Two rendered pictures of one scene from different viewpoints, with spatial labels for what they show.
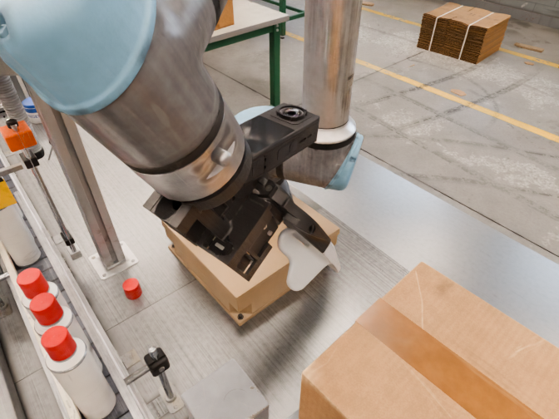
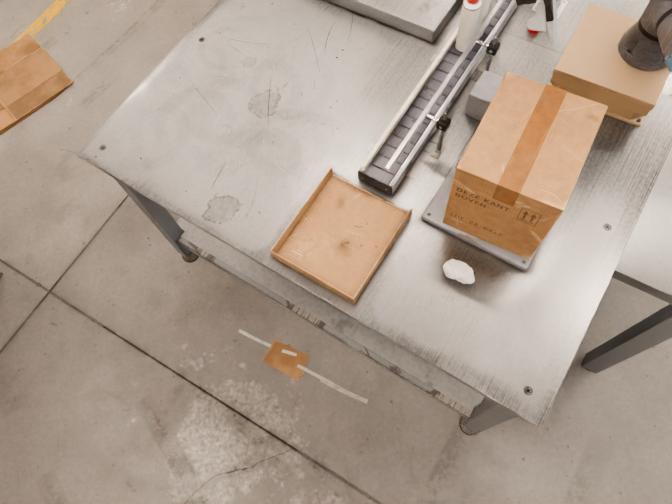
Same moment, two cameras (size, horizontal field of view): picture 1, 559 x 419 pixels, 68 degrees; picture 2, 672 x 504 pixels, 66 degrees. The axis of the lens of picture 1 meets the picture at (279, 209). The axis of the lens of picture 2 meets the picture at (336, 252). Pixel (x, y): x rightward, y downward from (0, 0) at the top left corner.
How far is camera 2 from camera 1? 1.01 m
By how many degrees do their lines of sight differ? 49
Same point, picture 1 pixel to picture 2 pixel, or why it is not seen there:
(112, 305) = (519, 24)
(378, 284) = (629, 158)
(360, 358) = (526, 90)
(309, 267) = (539, 23)
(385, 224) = not seen: outside the picture
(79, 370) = (469, 13)
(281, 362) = not seen: hidden behind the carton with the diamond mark
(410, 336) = (550, 106)
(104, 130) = not seen: outside the picture
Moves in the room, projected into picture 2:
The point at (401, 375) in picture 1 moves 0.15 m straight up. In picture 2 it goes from (527, 106) to (546, 57)
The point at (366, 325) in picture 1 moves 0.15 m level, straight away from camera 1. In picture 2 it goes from (546, 88) to (613, 87)
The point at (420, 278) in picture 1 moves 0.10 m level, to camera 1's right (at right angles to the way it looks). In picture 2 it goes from (593, 106) to (616, 140)
